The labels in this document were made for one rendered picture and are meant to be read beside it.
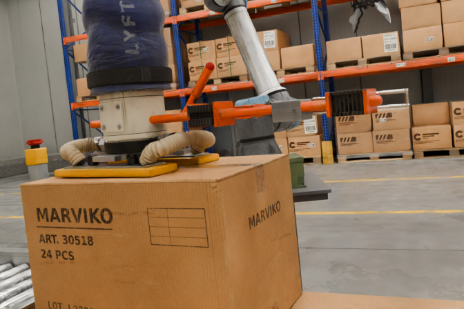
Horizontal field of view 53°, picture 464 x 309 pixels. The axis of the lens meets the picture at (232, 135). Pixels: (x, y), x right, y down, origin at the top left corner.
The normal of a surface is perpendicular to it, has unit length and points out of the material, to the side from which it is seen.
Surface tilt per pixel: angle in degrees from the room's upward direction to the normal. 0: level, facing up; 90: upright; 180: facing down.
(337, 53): 91
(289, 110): 90
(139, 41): 75
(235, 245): 90
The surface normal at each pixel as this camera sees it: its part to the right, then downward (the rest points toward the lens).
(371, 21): -0.37, 0.08
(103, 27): -0.21, -0.21
